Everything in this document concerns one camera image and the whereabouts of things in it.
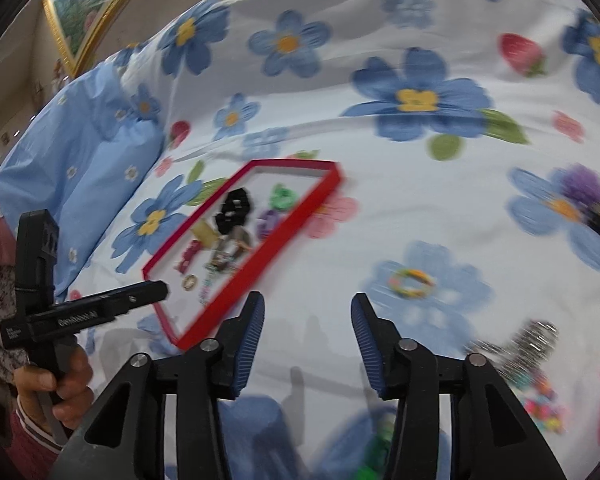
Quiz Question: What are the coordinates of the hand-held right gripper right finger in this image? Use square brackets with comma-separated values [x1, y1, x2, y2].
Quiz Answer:
[351, 292, 568, 480]

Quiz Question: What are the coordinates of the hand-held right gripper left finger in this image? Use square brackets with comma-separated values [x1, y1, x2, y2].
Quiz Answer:
[47, 291, 266, 480]

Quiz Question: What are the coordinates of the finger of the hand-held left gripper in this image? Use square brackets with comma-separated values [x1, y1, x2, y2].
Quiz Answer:
[107, 281, 170, 313]

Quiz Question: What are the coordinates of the pink hair clip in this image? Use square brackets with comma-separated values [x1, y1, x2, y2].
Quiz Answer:
[175, 240, 201, 273]

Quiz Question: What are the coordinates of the pastel bead bracelet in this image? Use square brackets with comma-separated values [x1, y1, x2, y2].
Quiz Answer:
[197, 267, 226, 308]

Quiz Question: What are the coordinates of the yellow hair claw clip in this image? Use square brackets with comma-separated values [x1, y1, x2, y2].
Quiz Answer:
[190, 222, 218, 250]

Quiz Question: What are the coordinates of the gold wrist watch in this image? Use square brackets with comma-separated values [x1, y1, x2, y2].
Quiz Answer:
[211, 227, 253, 273]

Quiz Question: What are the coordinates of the red jewelry tray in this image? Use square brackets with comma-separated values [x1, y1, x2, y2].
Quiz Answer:
[141, 158, 346, 352]

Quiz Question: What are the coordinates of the black scrunchie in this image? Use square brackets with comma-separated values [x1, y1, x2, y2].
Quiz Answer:
[214, 187, 253, 235]

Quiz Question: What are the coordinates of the purple hair tie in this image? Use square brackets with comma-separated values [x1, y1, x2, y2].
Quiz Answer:
[255, 208, 281, 238]

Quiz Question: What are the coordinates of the green hair tie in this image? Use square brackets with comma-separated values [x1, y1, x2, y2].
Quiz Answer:
[269, 183, 301, 211]

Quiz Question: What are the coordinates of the person's left forearm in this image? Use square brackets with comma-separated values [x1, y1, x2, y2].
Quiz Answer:
[2, 400, 68, 466]

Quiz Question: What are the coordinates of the person's left hand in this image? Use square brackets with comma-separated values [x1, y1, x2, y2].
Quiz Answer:
[12, 347, 95, 431]

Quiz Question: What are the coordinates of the light blue pillow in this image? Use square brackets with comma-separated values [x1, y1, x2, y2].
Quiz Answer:
[0, 65, 166, 306]

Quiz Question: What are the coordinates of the gold framed painting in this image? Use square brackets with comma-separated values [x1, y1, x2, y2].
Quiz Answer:
[42, 0, 168, 78]

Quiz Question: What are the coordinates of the purple scrunchie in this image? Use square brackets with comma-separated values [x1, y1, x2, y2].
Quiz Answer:
[560, 164, 600, 213]

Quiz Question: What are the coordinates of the yellow multicolour hair tie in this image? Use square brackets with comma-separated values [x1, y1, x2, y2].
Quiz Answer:
[387, 267, 436, 301]

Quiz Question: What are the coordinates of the green braided bracelet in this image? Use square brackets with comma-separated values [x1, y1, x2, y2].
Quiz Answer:
[352, 422, 396, 480]

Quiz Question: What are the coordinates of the silver chain bracelet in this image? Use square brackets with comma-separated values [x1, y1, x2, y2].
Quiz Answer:
[467, 319, 561, 366]

